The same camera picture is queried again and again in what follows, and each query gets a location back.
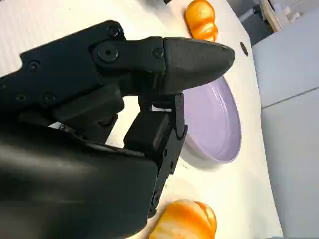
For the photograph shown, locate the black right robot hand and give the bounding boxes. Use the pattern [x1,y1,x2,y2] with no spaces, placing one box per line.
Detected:
[0,20,236,239]

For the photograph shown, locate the orange and white toy bread roll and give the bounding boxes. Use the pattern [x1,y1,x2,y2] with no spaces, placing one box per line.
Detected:
[184,0,219,42]
[147,199,217,239]

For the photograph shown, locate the lilac plate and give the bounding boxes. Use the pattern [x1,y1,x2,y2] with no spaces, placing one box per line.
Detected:
[180,76,242,164]

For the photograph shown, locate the grey partition panel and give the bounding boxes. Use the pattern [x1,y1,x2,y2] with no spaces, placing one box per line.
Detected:
[251,22,319,239]

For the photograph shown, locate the light wooden desk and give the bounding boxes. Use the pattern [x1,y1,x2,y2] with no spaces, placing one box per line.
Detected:
[260,0,319,32]

